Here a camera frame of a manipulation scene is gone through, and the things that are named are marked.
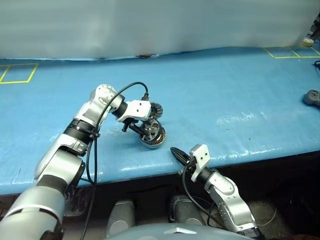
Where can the grey robot torso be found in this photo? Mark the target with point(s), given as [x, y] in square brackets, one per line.
[175, 233]

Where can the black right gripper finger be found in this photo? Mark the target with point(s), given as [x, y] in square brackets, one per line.
[180, 153]
[182, 161]

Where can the blue table cover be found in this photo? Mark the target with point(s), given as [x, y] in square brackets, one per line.
[225, 87]

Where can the clear plastic bag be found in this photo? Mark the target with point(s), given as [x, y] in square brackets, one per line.
[77, 202]

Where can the dark background object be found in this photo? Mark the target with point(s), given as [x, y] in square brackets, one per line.
[316, 27]

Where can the tape roll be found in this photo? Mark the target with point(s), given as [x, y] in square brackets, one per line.
[308, 41]

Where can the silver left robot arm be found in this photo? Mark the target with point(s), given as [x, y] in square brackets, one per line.
[50, 162]

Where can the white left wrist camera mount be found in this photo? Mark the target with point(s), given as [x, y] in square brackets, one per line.
[137, 110]

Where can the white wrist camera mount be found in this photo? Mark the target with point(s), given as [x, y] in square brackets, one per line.
[137, 110]
[201, 156]

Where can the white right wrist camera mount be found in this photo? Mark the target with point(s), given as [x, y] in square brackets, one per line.
[201, 156]

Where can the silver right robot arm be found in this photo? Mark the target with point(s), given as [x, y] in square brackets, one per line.
[230, 197]

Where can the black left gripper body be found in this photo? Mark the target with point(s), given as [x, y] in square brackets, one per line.
[130, 124]

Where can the white backdrop sheet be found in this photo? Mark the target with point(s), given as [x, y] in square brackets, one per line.
[150, 25]

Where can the round motor housing base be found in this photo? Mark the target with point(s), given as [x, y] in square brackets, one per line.
[157, 143]

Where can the grey game controller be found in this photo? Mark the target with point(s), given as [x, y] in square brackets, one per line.
[313, 97]

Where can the spoked metal rotor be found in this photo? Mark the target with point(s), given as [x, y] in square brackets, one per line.
[150, 128]

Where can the grey rounded leg cover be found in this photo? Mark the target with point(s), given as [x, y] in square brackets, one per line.
[185, 210]
[121, 217]

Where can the round hinged motor lid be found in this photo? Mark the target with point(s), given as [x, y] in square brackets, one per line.
[157, 110]

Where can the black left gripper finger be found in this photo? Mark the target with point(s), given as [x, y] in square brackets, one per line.
[139, 130]

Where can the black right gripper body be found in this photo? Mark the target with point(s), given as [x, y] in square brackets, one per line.
[191, 165]

